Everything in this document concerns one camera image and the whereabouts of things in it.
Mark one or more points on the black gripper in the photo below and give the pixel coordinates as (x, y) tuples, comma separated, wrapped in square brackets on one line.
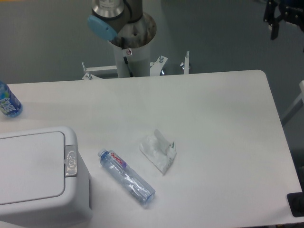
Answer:
[(291, 11)]

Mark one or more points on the clear plastic water bottle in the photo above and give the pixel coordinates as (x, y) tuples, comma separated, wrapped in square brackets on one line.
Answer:
[(129, 179)]

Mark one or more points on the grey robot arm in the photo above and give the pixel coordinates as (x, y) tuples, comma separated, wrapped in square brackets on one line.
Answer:
[(109, 17)]

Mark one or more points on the crumpled white plastic wrapper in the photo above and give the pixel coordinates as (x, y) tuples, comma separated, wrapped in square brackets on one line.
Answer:
[(158, 150)]

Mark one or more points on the white frame at right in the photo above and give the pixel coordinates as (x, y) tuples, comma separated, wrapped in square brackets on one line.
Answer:
[(294, 107)]

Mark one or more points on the black clamp at table edge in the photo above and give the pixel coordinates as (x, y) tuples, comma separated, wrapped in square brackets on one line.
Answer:
[(296, 203)]

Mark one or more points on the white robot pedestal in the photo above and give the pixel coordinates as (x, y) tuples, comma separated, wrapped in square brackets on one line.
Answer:
[(131, 47)]

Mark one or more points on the white trash can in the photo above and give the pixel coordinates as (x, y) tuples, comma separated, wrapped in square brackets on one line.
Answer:
[(44, 182)]

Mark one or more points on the blue labelled drink bottle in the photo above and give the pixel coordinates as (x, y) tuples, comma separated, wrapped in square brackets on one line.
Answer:
[(10, 105)]

